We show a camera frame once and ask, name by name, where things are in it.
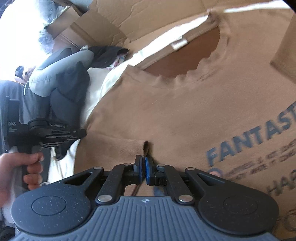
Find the brown printed t-shirt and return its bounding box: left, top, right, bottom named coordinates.
left=74, top=9, right=295, bottom=239

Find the black clothes pile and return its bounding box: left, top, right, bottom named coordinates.
left=49, top=46, right=129, bottom=160

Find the person's left hand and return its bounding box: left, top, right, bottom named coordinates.
left=1, top=152, right=44, bottom=206

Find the dark grey pillow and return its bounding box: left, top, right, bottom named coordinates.
left=1, top=80, right=50, bottom=154

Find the cream bear print duvet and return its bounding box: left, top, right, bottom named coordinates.
left=48, top=15, right=208, bottom=183

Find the grey neck pillow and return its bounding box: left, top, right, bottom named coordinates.
left=24, top=46, right=94, bottom=97

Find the small brown plush toy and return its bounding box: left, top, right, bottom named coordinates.
left=15, top=66, right=35, bottom=84

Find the brown cardboard sheet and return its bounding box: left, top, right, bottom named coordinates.
left=45, top=0, right=269, bottom=50

